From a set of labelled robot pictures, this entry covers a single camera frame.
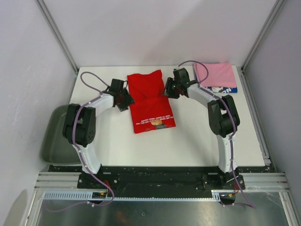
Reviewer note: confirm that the folded blue printed t shirt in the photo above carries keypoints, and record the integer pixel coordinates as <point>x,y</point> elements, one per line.
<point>223,89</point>

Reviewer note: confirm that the aluminium frame post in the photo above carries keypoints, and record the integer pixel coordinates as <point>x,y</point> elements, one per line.
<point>279,4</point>
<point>57,34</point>

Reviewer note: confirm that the folded pink t shirt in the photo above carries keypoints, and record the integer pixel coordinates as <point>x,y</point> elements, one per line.
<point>213,67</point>

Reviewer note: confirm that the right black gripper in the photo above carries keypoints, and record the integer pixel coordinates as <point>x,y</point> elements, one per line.
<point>168,91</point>

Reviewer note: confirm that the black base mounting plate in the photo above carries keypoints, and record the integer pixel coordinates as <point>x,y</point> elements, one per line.
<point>160,181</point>

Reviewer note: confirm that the left aluminium frame post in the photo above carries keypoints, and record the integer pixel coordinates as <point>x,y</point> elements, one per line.
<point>57,34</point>

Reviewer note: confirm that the dark green plastic bin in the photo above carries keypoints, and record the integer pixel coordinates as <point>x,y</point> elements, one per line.
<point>55,149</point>

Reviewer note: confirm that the red t shirt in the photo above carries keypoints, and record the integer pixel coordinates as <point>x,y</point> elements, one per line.
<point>151,110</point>

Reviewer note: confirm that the grey slotted cable duct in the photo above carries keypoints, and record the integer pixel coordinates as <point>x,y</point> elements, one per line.
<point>213,196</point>

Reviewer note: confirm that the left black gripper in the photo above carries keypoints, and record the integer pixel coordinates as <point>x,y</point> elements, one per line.
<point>129,100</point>

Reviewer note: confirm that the right aluminium frame post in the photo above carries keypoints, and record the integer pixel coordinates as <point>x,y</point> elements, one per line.
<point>279,4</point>

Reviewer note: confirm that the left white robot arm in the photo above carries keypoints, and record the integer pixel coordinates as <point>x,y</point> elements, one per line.
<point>80,122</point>

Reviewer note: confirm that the right aluminium table rail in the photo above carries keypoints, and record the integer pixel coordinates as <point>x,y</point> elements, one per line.
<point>255,119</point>

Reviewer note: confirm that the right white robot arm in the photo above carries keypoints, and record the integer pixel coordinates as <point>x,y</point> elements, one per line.
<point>222,114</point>

